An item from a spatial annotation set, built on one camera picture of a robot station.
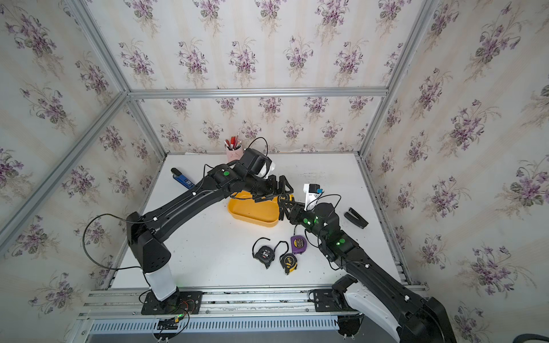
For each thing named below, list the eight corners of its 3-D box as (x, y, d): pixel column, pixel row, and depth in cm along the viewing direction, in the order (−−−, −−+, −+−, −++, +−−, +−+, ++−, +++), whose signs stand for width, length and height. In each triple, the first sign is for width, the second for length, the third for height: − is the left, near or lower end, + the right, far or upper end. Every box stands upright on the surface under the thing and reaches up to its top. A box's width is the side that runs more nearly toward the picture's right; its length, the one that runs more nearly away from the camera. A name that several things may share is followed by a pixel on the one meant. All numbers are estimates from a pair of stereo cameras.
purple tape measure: (291, 254, 85) (292, 251, 83) (291, 237, 90) (291, 235, 88) (307, 254, 85) (308, 251, 83) (305, 237, 90) (306, 235, 88)
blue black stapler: (171, 177, 112) (168, 170, 109) (177, 173, 114) (174, 166, 110) (189, 191, 106) (185, 185, 102) (194, 187, 108) (191, 181, 104)
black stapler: (361, 231, 93) (364, 228, 90) (342, 216, 97) (344, 213, 95) (367, 225, 95) (370, 221, 92) (348, 210, 100) (350, 206, 97)
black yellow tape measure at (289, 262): (286, 275, 81) (286, 272, 78) (278, 259, 85) (278, 256, 82) (299, 267, 83) (300, 265, 80) (291, 252, 86) (291, 249, 84)
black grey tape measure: (254, 259, 85) (253, 256, 81) (263, 246, 88) (263, 242, 85) (267, 269, 82) (267, 266, 79) (276, 255, 86) (276, 251, 83)
